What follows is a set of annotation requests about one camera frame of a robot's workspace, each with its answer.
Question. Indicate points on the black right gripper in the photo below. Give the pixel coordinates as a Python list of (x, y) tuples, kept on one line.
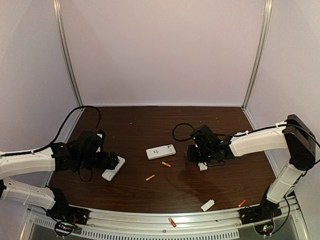
[(193, 155)]

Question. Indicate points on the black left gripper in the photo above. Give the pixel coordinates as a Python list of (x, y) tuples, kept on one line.
[(113, 160)]

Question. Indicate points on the small white remote control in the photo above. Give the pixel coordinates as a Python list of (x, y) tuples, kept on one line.
[(109, 174)]

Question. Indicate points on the large white remote control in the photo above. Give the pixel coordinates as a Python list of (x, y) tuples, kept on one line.
[(160, 152)]

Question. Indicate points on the small white battery cover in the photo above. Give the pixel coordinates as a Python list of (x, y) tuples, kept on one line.
[(206, 206)]

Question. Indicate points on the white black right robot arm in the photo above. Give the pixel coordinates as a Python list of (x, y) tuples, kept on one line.
[(291, 135)]

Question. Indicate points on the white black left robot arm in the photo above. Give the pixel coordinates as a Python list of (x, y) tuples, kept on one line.
[(86, 152)]

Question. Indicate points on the red orange battery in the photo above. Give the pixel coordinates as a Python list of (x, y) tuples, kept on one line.
[(166, 164), (242, 203)]

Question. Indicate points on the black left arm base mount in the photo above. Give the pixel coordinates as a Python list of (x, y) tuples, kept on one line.
[(70, 214)]

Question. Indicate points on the aluminium front rail frame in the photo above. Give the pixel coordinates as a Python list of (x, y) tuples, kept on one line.
[(211, 225)]

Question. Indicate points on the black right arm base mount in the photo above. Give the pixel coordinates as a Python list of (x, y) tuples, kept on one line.
[(266, 210)]

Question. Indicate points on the left aluminium corner post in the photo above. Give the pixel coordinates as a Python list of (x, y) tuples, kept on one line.
[(57, 8)]

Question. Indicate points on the aluminium corner post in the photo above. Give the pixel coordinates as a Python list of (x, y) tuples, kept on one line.
[(263, 36), (57, 8)]

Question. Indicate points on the right aluminium corner post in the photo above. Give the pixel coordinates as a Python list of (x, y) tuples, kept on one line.
[(263, 36)]

